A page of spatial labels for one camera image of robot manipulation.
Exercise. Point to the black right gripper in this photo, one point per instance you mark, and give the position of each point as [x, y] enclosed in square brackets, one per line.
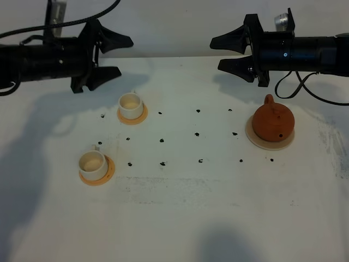
[270, 51]

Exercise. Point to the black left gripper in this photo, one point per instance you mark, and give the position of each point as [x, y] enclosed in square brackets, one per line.
[73, 57]

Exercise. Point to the brown clay teapot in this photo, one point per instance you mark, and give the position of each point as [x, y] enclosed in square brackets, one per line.
[273, 122]

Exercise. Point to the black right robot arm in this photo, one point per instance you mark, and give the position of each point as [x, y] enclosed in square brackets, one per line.
[325, 55]

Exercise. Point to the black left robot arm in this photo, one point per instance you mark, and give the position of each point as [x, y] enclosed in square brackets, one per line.
[39, 58]

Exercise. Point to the cream round teapot coaster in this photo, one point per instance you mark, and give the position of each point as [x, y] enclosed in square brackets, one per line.
[266, 145]

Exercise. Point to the far white teacup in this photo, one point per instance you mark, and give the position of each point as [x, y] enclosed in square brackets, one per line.
[130, 106]

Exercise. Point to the white teacup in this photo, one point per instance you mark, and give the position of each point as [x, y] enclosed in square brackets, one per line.
[93, 164]
[130, 106]

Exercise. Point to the far orange coaster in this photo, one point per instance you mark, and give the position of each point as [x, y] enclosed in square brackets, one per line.
[138, 120]

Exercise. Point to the orange coaster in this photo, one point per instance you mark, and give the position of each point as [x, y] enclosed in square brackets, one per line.
[109, 174]
[138, 120]

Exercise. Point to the near white teacup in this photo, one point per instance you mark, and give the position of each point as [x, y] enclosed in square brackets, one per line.
[93, 164]

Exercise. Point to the near orange coaster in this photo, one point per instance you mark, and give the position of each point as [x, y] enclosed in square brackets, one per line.
[109, 174]

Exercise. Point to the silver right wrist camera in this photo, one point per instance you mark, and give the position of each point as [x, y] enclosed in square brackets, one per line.
[285, 22]

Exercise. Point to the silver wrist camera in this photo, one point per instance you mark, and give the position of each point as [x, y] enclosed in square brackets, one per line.
[55, 13]
[285, 22]

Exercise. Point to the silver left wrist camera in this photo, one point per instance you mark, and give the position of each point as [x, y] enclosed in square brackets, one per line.
[55, 13]

